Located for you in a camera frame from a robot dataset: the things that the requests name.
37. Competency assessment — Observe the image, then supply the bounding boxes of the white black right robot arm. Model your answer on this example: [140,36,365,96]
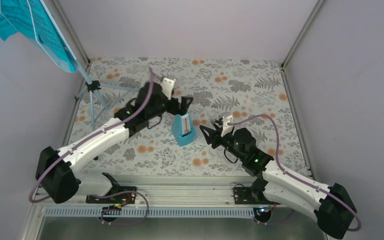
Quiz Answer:
[199,123,356,240]

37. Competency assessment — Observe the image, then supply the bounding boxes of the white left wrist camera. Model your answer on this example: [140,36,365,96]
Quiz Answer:
[160,77,176,100]

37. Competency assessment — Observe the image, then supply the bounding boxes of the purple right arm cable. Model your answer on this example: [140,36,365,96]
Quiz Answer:
[228,114,362,232]

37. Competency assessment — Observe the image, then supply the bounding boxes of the blue metronome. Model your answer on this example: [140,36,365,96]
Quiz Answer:
[172,112,196,147]

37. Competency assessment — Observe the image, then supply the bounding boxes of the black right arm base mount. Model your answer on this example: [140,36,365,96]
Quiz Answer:
[233,185,272,205]

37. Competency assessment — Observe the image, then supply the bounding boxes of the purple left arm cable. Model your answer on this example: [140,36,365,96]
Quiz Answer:
[28,67,164,204]

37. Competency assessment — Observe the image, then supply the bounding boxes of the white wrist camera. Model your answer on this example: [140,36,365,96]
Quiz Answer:
[219,112,233,137]
[160,77,176,100]

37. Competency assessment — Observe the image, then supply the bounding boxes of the light blue music stand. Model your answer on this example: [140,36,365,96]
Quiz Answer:
[75,64,139,132]

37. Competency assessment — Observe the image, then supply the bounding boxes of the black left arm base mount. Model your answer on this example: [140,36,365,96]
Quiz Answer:
[86,186,137,205]

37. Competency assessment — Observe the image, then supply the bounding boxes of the floral patterned table mat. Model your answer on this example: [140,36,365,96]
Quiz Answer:
[70,57,309,177]

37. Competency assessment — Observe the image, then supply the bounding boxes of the blue sheet music pages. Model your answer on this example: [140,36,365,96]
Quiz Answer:
[0,0,79,73]

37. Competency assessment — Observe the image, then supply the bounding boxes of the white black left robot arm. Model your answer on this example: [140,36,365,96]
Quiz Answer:
[35,80,194,204]

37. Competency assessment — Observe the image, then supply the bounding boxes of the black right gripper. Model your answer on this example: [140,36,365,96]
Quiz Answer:
[200,120,245,162]

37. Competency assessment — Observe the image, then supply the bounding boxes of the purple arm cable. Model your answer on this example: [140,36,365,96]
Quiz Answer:
[28,67,164,204]
[228,114,362,232]

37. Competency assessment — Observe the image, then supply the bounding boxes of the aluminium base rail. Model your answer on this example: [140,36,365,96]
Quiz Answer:
[19,174,345,240]

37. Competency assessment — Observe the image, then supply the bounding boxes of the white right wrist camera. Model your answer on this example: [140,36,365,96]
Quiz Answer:
[219,112,233,137]

